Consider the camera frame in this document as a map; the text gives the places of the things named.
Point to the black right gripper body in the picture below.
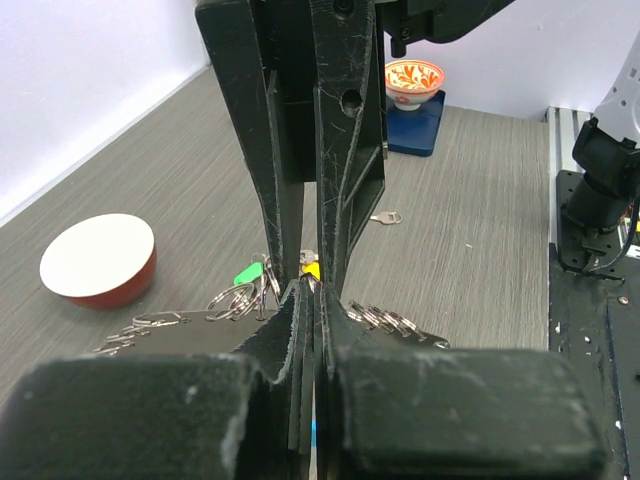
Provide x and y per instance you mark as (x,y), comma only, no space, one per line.
(286,27)

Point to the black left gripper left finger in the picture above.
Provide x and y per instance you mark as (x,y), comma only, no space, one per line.
(241,414)

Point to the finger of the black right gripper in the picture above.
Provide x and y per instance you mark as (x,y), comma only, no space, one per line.
(349,127)
(250,89)

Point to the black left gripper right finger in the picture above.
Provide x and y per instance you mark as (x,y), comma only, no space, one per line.
(413,412)

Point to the orange white patterned bowl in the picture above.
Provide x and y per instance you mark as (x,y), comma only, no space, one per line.
(411,83)

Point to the dark blue tray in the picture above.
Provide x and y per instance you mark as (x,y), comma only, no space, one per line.
(415,132)

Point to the green tag key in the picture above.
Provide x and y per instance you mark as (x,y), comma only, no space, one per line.
(261,275)

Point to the plain silver loose key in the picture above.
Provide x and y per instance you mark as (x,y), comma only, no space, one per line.
(386,217)

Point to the yellow tag key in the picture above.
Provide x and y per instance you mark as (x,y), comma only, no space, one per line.
(309,261)

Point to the red bowl white inside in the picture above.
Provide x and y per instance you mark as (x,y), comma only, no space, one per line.
(103,262)

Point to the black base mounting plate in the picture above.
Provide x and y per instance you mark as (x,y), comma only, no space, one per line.
(594,325)

